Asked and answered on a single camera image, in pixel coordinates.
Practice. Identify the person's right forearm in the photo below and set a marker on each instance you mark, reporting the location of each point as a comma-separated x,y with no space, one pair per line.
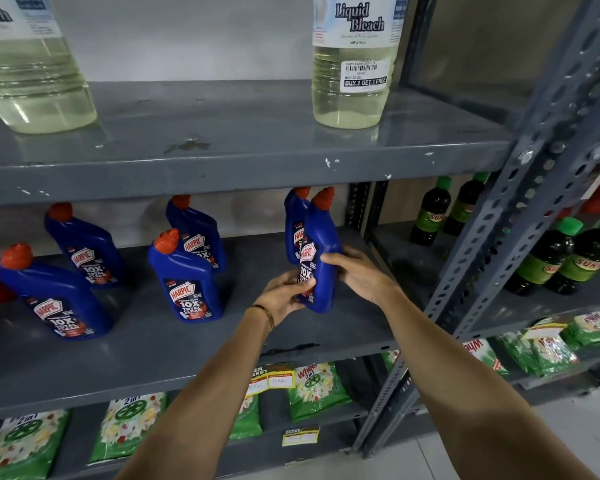
460,389

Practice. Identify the dark green-capped bottle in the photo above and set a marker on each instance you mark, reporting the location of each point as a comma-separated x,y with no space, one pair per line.
430,214
540,264
587,259
462,209

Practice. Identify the grey metal shelf rack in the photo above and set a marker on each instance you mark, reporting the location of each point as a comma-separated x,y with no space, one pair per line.
545,144
230,139

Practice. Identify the clear bleach bottle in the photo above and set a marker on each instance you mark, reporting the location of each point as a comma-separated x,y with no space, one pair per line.
30,79
355,59

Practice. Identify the yellow price tag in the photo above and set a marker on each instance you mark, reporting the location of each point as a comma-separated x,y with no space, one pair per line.
257,383
300,436
281,378

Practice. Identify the person's left hand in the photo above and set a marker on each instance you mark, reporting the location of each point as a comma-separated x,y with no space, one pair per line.
277,297

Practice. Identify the person's left forearm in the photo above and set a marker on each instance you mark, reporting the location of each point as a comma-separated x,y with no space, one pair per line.
205,399

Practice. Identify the row of green detergent packets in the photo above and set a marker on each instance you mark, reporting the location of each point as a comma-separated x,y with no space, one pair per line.
317,389

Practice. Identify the person's right hand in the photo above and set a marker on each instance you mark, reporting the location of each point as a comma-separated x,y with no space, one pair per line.
365,277

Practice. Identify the person's right thumb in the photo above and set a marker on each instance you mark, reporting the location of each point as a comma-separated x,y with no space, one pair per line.
334,258

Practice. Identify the blue toilet cleaner bottle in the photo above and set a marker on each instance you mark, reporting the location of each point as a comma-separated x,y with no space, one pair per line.
320,234

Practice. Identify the person's left thumb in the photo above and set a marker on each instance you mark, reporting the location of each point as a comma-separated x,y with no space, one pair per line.
302,286

